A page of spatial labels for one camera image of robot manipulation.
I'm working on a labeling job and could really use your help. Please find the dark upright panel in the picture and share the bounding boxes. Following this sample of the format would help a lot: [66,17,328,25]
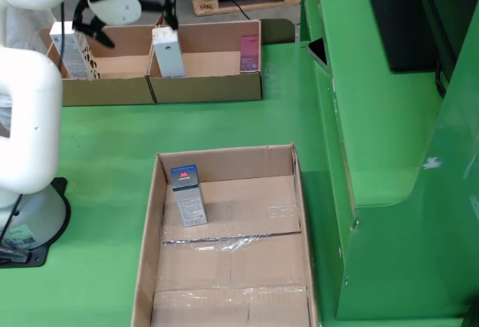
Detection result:
[406,0,462,67]

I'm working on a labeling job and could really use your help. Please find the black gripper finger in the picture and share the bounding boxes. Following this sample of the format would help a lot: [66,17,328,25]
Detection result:
[138,0,180,31]
[72,0,116,49]

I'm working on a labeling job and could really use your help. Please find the cardboard box with raised flap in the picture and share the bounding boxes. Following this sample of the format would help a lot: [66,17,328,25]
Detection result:
[44,10,173,107]

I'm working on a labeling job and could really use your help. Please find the white d'Alba carton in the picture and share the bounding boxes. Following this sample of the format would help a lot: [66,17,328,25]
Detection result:
[151,25,187,79]

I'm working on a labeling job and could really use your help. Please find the white carton with dark spots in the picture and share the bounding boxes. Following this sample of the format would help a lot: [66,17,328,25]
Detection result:
[49,21,102,80]

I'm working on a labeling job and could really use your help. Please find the pink carton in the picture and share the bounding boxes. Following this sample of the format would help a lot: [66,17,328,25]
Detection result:
[239,35,260,73]

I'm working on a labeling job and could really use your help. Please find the wooden pallet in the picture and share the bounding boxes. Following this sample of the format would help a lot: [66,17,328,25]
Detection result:
[190,0,302,17]

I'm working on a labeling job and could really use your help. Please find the green metal cabinet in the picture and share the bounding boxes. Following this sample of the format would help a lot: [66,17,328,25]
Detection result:
[298,0,479,323]

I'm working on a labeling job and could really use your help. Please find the blue grey M carton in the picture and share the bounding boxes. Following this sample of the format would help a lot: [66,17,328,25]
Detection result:
[170,164,209,228]

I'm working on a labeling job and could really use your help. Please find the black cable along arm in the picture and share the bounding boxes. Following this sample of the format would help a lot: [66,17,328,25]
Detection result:
[0,1,67,240]

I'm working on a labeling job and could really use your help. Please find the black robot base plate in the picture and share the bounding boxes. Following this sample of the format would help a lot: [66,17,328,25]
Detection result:
[0,177,72,269]

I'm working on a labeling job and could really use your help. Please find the plain cardboard box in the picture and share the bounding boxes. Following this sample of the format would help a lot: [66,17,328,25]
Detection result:
[144,19,263,104]

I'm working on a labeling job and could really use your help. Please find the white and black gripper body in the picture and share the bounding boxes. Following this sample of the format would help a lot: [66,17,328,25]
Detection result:
[87,0,144,27]

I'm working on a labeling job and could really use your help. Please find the black flat screen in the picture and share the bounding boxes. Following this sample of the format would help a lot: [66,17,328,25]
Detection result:
[360,0,439,73]

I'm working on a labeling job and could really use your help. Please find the large shallow cardboard tray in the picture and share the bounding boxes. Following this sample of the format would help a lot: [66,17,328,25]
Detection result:
[129,143,320,327]

